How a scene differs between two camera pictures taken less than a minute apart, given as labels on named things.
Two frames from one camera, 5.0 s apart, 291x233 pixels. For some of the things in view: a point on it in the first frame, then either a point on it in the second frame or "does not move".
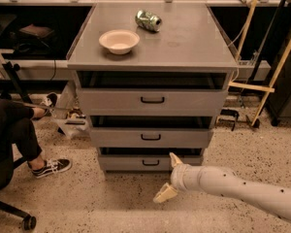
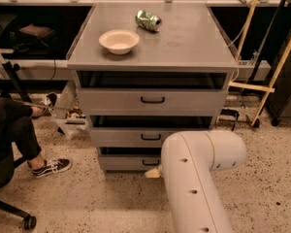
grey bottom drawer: x=145 y=163 does not move
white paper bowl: x=118 y=41 does not move
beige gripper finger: x=166 y=193 -> x=152 y=173
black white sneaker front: x=50 y=167 does not move
